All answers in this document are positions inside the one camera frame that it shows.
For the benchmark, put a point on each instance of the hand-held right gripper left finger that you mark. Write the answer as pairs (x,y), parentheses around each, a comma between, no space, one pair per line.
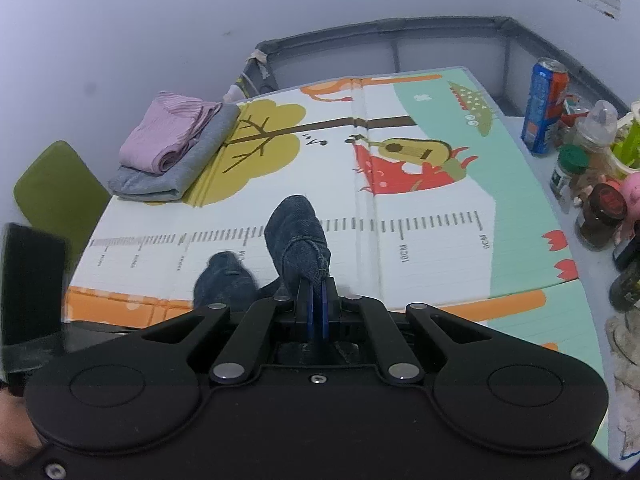
(311,312)

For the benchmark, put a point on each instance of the grey fabric fence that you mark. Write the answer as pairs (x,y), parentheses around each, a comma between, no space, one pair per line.
(400,40)

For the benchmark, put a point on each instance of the blue drink can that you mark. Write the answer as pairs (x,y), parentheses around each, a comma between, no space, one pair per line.
(542,110)

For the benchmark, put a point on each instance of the clear baby bottle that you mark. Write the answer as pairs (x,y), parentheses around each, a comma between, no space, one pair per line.
(597,125)

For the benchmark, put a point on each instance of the pink folded garment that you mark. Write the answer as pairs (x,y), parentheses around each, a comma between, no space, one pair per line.
(160,130)

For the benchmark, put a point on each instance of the dark blue jeans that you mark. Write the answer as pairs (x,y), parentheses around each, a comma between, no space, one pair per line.
(297,240)

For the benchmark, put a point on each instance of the dark glass bottle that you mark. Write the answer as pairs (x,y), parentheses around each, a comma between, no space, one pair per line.
(630,250)
(625,290)

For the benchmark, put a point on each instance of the grey folded garment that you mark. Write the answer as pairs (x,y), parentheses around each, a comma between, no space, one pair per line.
(200,160)

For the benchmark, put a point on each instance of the red lid spice jar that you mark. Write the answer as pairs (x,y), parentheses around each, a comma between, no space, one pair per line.
(600,215)

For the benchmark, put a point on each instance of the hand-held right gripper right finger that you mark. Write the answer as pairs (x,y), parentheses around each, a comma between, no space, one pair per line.
(325,312)

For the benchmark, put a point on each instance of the green chair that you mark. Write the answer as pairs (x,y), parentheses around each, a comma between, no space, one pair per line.
(55,185)

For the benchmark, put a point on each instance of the white patterned cloth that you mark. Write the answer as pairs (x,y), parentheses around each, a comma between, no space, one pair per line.
(625,385)

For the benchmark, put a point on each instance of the green white container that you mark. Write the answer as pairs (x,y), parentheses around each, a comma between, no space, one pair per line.
(627,145)

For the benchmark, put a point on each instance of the cartoon print play mat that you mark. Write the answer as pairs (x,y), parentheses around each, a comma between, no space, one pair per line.
(440,240)

